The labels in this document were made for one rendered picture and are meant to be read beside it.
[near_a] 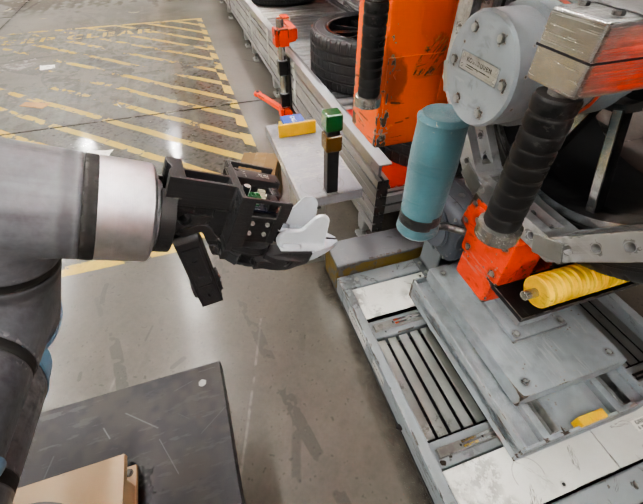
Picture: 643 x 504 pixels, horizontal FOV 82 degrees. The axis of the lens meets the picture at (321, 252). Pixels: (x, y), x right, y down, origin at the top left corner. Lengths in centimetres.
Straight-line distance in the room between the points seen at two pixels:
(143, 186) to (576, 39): 33
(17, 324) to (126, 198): 14
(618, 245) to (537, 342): 50
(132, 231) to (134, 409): 56
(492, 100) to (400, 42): 46
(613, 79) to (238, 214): 30
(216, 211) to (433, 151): 42
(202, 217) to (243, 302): 94
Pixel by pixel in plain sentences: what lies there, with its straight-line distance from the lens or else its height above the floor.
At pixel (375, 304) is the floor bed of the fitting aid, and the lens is 118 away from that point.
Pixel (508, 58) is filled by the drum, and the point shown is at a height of 88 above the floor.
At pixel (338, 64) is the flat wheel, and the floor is 41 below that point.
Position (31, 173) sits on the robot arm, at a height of 87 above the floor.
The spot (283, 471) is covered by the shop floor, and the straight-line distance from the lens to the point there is 104.
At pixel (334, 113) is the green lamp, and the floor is 66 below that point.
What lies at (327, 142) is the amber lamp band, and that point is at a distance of 86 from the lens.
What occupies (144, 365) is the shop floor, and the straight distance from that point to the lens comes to 126.
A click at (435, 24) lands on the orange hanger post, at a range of 96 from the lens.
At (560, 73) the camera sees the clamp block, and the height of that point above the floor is 91.
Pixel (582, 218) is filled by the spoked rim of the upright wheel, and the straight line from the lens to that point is 74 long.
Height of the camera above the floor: 101
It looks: 45 degrees down
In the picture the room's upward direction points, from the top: straight up
